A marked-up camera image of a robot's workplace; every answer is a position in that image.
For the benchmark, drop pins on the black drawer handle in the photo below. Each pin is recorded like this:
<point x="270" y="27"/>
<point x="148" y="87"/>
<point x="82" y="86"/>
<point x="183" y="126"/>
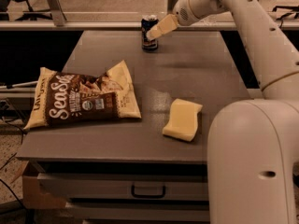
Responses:
<point x="148" y="192"/>

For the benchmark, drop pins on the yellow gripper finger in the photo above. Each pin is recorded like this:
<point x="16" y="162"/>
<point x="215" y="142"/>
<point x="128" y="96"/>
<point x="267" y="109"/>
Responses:
<point x="166" y="25"/>

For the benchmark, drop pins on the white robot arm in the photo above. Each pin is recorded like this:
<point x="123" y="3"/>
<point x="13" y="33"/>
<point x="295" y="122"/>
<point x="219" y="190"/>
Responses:
<point x="252" y="145"/>

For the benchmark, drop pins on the grey drawer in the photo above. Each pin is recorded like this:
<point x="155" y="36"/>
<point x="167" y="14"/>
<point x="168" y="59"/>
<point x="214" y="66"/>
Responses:
<point x="139" y="211"/>
<point x="118" y="187"/>

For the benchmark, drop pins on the brown sea salt chips bag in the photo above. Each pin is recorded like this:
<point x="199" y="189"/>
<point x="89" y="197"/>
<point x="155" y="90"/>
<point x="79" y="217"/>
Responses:
<point x="62" y="98"/>

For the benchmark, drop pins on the brown cardboard box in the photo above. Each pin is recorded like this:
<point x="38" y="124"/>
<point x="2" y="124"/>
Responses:
<point x="34" y="196"/>

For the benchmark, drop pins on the grey upper drawer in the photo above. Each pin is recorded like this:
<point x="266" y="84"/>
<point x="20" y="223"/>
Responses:
<point x="118" y="187"/>

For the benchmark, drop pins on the yellow sponge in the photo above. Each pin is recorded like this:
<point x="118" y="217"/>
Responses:
<point x="183" y="121"/>

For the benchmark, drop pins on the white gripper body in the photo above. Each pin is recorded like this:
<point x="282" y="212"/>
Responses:
<point x="183" y="13"/>

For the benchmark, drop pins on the grey lower drawer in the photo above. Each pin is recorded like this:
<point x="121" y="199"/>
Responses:
<point x="139" y="211"/>

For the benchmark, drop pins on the metal window railing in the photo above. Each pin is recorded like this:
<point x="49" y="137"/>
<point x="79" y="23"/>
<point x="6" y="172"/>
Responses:
<point x="96" y="11"/>

